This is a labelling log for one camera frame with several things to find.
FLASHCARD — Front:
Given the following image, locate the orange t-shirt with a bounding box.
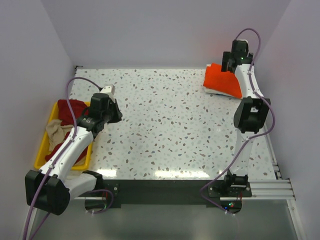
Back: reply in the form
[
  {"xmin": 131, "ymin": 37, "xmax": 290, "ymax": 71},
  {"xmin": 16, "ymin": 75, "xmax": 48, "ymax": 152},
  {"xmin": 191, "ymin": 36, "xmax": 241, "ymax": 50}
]
[{"xmin": 202, "ymin": 62, "xmax": 243, "ymax": 99}]

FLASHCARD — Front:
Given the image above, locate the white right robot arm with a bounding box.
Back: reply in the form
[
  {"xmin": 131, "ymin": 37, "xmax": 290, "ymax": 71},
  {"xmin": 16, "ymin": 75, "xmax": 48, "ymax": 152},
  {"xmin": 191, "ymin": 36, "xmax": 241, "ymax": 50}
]
[{"xmin": 221, "ymin": 39, "xmax": 271, "ymax": 197}]

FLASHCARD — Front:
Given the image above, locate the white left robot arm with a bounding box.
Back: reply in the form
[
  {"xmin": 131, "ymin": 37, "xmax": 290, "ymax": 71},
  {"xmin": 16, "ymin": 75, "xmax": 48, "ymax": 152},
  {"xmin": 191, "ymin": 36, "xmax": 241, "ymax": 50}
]
[{"xmin": 25, "ymin": 91, "xmax": 122, "ymax": 216}]

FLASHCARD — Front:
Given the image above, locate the dark red t-shirt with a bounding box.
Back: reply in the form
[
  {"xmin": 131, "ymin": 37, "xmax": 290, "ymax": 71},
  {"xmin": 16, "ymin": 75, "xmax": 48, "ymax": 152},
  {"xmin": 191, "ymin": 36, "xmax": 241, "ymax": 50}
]
[{"xmin": 45, "ymin": 99, "xmax": 88, "ymax": 163}]

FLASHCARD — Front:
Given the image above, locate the beige t-shirt in bin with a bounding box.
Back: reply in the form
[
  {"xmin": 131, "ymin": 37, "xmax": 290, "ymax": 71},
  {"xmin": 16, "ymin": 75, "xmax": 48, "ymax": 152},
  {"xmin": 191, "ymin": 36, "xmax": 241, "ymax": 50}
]
[{"xmin": 45, "ymin": 119, "xmax": 73, "ymax": 152}]

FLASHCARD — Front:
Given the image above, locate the folded cream t-shirt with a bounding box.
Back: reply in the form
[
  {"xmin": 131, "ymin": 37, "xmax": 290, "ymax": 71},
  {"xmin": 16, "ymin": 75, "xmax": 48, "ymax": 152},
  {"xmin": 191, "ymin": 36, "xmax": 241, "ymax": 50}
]
[{"xmin": 203, "ymin": 63, "xmax": 225, "ymax": 95}]

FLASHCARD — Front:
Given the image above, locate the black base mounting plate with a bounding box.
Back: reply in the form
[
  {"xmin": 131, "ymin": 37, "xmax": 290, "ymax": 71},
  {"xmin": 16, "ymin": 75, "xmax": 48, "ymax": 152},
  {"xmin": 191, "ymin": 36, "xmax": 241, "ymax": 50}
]
[{"xmin": 74, "ymin": 178, "xmax": 252, "ymax": 210}]

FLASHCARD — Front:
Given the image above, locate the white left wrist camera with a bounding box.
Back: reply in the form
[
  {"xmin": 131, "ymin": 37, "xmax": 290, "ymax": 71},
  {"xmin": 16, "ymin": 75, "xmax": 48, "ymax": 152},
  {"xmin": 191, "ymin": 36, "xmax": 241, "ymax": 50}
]
[{"xmin": 100, "ymin": 84, "xmax": 116, "ymax": 100}]

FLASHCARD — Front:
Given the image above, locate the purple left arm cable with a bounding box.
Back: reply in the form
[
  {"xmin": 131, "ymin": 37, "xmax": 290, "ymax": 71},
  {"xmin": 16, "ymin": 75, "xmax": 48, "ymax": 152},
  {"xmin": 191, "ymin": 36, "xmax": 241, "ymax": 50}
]
[{"xmin": 21, "ymin": 77, "xmax": 115, "ymax": 240}]

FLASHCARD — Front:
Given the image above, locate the aluminium frame rail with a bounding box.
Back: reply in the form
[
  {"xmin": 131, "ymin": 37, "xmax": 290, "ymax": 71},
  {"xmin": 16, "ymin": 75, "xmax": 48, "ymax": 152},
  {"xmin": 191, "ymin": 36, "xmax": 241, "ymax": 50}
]
[{"xmin": 265, "ymin": 133, "xmax": 296, "ymax": 201}]

